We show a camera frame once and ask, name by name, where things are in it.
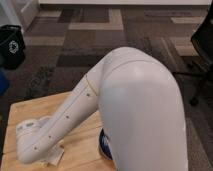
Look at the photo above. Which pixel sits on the white sponge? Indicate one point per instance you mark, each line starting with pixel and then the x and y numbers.
pixel 53 156

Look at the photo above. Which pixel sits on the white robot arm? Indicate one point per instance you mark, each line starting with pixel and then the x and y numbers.
pixel 142 112

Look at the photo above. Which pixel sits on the dark blue bowl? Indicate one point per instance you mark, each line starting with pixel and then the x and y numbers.
pixel 103 145

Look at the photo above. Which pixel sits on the black recycling bin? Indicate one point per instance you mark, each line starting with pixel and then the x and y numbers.
pixel 12 47

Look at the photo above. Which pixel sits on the blue object at left edge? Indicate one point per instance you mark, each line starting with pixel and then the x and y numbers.
pixel 4 83

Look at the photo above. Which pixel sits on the black office chair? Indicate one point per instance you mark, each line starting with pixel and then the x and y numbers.
pixel 202 41

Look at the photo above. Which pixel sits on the white cabinet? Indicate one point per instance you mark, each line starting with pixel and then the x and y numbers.
pixel 21 12

